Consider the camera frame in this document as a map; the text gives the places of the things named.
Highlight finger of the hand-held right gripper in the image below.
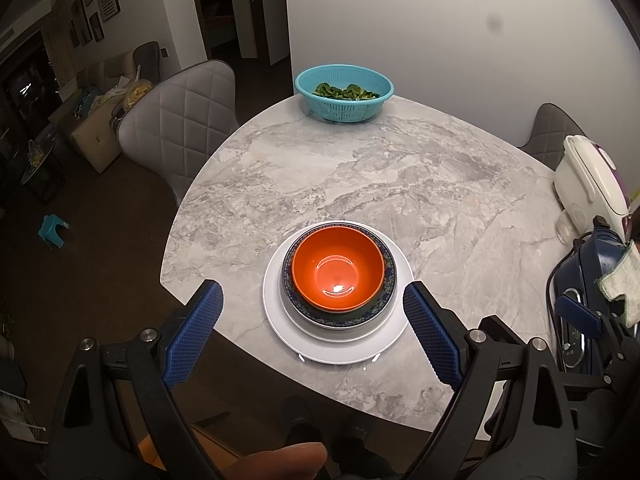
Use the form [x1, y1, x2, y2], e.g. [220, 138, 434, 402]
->
[555, 295, 633, 356]

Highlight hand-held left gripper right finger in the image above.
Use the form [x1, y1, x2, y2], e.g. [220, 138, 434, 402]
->
[402, 281, 581, 480]

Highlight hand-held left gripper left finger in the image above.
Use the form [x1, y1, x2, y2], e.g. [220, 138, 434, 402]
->
[47, 280, 226, 480]

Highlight blue floral patterned bowl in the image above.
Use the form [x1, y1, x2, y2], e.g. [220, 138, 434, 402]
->
[281, 224, 399, 330]

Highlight small white plate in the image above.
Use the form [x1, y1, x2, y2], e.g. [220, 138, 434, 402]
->
[281, 237, 402, 345]

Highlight large white plate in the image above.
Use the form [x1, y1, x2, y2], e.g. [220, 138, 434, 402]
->
[262, 220, 416, 365]

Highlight orange bowl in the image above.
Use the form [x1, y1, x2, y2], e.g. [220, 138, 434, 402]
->
[292, 226, 386, 312]

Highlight person's left hand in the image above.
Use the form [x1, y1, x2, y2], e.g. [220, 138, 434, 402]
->
[227, 442, 328, 480]

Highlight white and green cloth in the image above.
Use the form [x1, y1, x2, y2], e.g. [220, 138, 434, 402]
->
[595, 240, 640, 328]

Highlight dark blue kitchen appliance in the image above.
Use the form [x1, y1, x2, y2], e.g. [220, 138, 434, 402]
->
[546, 216, 633, 373]

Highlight person's right shoe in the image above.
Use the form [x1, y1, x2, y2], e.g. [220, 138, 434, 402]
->
[344, 412, 375, 442]

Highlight person's shoe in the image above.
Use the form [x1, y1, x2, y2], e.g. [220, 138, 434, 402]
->
[344, 412, 375, 442]
[282, 395, 321, 446]

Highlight person's left shoe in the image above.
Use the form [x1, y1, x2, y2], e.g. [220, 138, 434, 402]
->
[282, 395, 321, 446]

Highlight white rice cooker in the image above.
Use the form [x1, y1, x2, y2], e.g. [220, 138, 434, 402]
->
[553, 134, 633, 243]

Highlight teal plastic stool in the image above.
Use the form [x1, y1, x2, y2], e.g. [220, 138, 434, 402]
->
[39, 214, 71, 249]

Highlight dark grey chair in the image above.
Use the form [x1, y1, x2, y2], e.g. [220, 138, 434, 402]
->
[517, 103, 586, 171]

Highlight light grey quilted chair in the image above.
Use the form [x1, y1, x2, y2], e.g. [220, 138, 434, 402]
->
[117, 60, 240, 207]

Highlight small round side table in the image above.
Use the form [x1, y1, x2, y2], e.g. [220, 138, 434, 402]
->
[20, 140, 67, 206]

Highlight beige cabinet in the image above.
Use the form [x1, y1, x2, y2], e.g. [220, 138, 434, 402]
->
[70, 105, 126, 174]

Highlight teal plastic colander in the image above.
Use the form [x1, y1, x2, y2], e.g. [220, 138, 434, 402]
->
[294, 65, 394, 123]

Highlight yellow plastic bag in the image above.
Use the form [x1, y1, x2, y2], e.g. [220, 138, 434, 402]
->
[122, 79, 152, 111]

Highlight green leafy vegetables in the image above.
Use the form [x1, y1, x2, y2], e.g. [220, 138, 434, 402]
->
[313, 82, 381, 101]

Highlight brown upholstered chair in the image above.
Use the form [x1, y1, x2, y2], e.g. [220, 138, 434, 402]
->
[132, 41, 162, 83]

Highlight black power cable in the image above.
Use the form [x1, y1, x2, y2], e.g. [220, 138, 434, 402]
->
[545, 255, 576, 313]

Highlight white wire rack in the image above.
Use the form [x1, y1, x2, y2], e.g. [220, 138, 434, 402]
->
[0, 387, 46, 443]

